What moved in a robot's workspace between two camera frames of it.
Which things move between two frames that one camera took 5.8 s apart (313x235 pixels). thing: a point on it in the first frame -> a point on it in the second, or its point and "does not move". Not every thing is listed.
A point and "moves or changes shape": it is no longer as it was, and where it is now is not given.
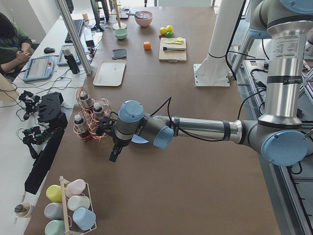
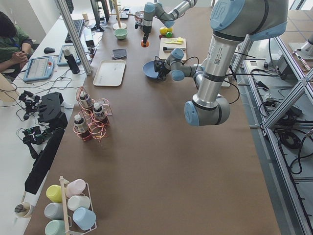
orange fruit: (146, 45) moves or changes shape
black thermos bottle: (71, 60) does not move
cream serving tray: (110, 73) does not move
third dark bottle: (81, 127) does not move
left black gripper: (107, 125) -> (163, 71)
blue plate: (137, 139) -> (148, 69)
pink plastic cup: (75, 187) does not move
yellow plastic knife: (178, 42) does not move
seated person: (15, 46) does not move
